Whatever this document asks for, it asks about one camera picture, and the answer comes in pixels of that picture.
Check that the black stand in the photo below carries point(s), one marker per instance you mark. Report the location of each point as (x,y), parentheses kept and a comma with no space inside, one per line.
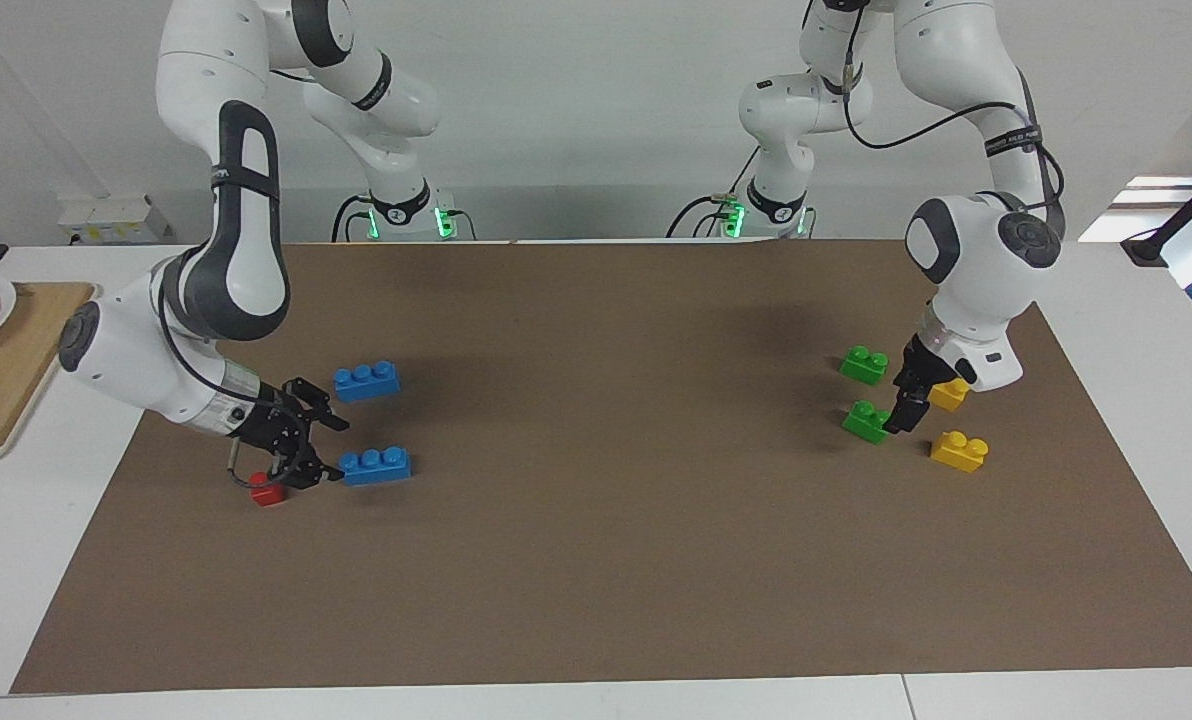
(1186,212)

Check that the wooden cutting board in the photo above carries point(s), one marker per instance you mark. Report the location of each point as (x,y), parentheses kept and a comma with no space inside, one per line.
(6,380)

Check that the yellow two-stud toy brick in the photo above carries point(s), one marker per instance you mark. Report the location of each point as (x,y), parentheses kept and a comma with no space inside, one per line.
(953,396)
(959,452)

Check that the blue three-stud toy brick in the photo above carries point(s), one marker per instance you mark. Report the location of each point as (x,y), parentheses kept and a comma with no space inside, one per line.
(376,467)
(367,381)

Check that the brown table mat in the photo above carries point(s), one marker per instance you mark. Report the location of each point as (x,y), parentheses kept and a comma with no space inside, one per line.
(606,550)

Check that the white Franka right arm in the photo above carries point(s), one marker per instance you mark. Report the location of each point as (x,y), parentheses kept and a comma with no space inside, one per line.
(251,260)

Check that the red one-stud toy brick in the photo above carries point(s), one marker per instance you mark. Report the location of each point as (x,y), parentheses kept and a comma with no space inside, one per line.
(267,492)

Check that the white Franka left arm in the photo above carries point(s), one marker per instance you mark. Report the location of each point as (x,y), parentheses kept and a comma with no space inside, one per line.
(976,270)

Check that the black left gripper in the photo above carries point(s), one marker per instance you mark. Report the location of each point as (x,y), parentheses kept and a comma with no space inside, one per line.
(924,365)

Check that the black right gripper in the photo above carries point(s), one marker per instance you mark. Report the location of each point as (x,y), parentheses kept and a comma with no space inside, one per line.
(271,425)

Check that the green two-stud toy brick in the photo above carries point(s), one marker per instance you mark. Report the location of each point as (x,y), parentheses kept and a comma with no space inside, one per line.
(864,423)
(864,365)

